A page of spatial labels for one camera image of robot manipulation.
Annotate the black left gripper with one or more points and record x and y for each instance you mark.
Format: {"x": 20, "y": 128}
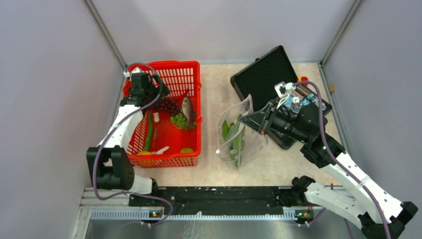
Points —
{"x": 164, "y": 91}

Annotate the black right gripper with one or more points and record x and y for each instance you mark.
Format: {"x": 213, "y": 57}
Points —
{"x": 260, "y": 121}

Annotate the green leafy vegetable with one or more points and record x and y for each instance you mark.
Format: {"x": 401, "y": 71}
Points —
{"x": 233, "y": 142}

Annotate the red grape bunch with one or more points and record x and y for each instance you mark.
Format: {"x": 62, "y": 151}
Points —
{"x": 168, "y": 105}

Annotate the clear zip top bag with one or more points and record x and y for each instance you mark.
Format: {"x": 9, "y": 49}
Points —
{"x": 254, "y": 142}

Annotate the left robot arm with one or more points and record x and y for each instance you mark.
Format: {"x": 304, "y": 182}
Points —
{"x": 109, "y": 164}

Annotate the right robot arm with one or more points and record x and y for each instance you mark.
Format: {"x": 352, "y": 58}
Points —
{"x": 369, "y": 207}

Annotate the open black foam case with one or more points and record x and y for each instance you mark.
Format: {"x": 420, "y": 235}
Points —
{"x": 259, "y": 80}

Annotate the toy fish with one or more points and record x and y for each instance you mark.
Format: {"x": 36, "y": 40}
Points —
{"x": 188, "y": 112}

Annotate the red plastic basket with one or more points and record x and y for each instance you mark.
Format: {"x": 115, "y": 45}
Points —
{"x": 183, "y": 80}

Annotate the red round object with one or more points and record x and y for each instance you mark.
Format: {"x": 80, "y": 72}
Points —
{"x": 303, "y": 79}

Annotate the yellow toy fruit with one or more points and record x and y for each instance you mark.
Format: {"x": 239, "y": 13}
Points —
{"x": 143, "y": 153}

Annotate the green lime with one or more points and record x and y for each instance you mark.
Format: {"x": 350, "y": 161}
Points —
{"x": 187, "y": 150}

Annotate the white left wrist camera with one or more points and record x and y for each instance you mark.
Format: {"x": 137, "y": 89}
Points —
{"x": 128, "y": 73}

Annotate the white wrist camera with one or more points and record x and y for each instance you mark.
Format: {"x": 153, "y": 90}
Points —
{"x": 128, "y": 73}
{"x": 283, "y": 90}

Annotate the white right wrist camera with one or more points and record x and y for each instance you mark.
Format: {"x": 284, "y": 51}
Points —
{"x": 283, "y": 90}

